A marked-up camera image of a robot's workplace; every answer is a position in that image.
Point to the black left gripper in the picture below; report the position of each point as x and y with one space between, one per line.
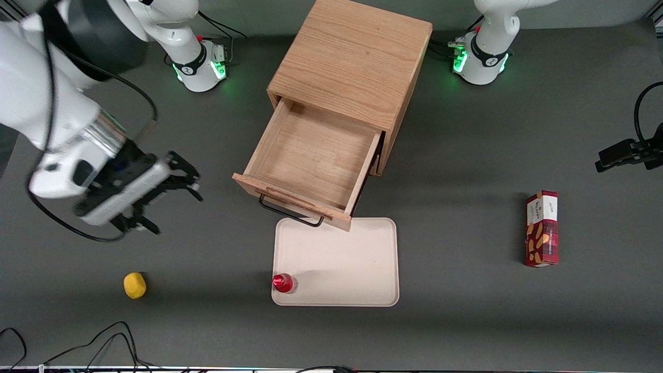
623 153

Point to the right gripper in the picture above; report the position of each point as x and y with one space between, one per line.
132 158

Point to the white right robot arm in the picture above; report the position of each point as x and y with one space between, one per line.
46 98

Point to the wooden drawer cabinet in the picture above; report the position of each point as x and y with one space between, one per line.
357 57

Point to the yellow lemon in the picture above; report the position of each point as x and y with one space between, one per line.
134 286

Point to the red tartan shortbread box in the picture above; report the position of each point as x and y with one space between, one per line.
542 229

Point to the red capped bottle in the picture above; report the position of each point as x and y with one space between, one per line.
283 283

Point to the beige plastic tray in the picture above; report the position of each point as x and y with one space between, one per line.
336 264

